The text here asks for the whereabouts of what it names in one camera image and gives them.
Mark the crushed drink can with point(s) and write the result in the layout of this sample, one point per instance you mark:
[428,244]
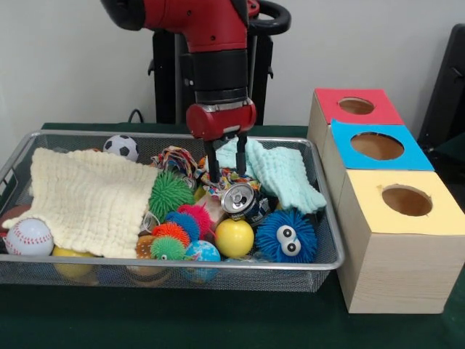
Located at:
[238,201]

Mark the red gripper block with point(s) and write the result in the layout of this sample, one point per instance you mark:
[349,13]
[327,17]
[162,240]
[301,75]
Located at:
[218,118]

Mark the blue globe ball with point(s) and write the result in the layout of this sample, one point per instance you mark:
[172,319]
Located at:
[201,251]

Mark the shallow clear mesh bin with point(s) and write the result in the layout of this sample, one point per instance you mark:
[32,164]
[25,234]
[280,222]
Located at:
[254,280]

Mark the wooden three-hole box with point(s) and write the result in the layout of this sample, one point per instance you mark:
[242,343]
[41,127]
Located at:
[399,254]

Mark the white baseball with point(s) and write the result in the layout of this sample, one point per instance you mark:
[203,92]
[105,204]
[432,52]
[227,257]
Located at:
[29,238]

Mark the light blue muslin cloth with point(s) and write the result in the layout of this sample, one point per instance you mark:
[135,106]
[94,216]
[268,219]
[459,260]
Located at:
[287,174]

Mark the blue spiky ball with eyes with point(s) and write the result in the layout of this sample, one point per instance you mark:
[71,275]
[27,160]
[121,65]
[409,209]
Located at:
[269,232]

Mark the dark green table cloth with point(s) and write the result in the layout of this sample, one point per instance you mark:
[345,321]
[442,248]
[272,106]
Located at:
[181,320]

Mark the cream muslin cloth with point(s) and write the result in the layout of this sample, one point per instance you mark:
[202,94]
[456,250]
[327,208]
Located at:
[91,200]

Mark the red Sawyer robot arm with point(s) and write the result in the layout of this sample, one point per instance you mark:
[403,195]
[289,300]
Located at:
[214,32]

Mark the green covered side table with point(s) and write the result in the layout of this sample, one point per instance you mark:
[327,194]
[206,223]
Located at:
[456,145]

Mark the multicolour spiky caterpillar toy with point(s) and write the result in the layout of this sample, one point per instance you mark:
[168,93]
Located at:
[170,230]

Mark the black stand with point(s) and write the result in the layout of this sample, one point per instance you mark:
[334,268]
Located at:
[447,91]

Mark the green spiky ball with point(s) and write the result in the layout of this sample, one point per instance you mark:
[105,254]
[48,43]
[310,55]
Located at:
[170,196]

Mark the small soccer ball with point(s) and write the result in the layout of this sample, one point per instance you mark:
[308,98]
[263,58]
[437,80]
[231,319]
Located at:
[121,147]

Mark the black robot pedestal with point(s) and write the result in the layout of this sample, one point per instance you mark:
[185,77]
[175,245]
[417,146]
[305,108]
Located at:
[163,72]

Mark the yellow smooth ball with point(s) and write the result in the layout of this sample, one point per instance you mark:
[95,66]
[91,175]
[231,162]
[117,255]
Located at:
[234,238]

